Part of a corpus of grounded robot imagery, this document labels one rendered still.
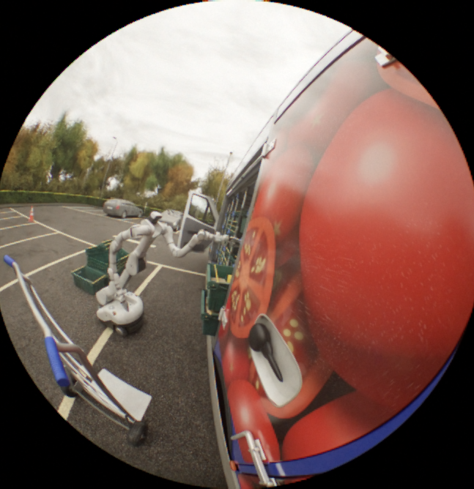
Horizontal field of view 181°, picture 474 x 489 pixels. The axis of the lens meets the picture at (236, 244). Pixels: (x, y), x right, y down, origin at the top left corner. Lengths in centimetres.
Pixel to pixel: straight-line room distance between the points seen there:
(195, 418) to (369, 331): 152
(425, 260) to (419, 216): 5
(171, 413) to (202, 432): 30
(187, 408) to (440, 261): 167
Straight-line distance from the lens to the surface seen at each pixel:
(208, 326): 124
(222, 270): 137
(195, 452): 157
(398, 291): 22
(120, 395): 171
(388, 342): 23
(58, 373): 42
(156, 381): 174
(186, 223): 420
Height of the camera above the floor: 156
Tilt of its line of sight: 8 degrees down
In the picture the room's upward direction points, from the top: 15 degrees clockwise
